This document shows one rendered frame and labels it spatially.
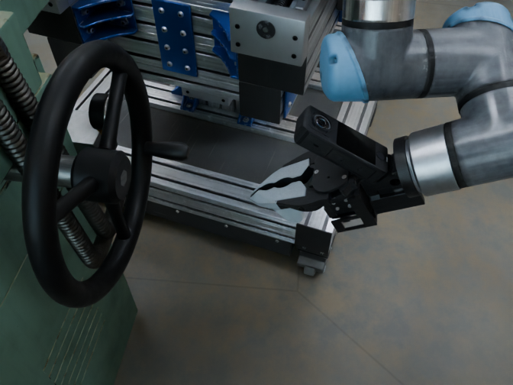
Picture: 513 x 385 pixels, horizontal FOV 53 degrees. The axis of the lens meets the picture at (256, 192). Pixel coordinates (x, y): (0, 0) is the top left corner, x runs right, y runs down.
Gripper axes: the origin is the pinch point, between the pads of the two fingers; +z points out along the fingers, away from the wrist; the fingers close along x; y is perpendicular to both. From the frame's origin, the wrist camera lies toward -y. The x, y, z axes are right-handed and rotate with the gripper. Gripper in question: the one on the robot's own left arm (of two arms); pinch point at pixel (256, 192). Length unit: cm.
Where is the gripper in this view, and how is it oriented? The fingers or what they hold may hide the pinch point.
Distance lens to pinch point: 66.9
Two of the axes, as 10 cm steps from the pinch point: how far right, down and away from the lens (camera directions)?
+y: 5.0, 6.1, 6.2
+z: -8.6, 2.2, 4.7
